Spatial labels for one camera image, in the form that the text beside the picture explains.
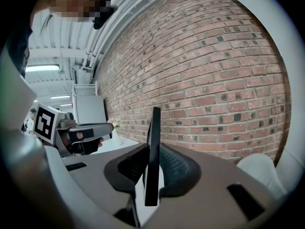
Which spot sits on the white plastic chair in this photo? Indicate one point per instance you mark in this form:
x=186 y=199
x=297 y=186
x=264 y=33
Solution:
x=261 y=173

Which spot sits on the person's left hand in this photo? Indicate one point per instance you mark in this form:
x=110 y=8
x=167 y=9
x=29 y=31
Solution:
x=89 y=145

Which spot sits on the white cabinet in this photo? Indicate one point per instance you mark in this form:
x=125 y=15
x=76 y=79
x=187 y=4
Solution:
x=89 y=106

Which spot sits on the white flowers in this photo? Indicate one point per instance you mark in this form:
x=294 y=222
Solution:
x=114 y=124

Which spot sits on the white ceiling pipes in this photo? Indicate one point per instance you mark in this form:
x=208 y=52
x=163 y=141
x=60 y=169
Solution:
x=114 y=25

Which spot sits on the long ceiling light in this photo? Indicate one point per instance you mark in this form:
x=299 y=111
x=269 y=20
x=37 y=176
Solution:
x=60 y=96
x=42 y=68

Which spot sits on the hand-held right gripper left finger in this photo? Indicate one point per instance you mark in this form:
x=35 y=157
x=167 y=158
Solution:
x=95 y=175

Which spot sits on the person's head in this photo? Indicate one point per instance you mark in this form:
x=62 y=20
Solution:
x=78 y=1

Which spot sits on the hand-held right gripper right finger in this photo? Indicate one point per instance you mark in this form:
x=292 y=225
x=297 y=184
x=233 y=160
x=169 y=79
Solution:
x=202 y=194

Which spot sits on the black head-worn camera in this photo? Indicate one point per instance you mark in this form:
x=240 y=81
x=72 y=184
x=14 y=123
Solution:
x=103 y=13

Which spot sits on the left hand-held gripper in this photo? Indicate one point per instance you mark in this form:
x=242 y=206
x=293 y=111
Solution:
x=44 y=124

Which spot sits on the person's dark shirt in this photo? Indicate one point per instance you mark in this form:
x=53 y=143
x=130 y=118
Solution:
x=17 y=44

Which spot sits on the black picture frame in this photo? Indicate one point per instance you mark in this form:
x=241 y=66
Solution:
x=153 y=151

